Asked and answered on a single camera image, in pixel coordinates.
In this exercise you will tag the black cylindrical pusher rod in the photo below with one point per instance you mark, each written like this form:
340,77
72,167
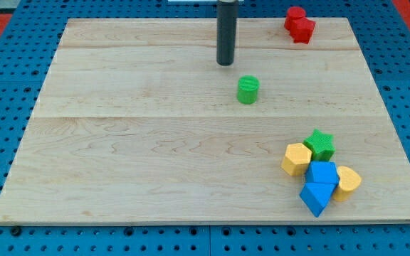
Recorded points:
226,20

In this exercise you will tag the yellow heart block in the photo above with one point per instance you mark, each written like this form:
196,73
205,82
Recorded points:
349,182

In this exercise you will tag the blue cube block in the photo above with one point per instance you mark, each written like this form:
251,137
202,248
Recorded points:
322,172

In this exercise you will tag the blue triangular block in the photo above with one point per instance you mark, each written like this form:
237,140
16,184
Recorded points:
316,196

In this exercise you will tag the yellow hexagon block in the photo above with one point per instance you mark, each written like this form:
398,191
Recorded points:
296,159

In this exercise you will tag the green star block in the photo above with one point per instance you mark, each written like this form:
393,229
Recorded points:
321,145

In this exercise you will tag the light wooden board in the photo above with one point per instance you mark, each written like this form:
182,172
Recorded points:
136,124

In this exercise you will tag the green cylinder block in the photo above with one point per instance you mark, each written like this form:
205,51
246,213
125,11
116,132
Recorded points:
247,92

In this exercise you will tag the red cylinder block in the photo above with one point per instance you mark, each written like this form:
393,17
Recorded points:
292,14

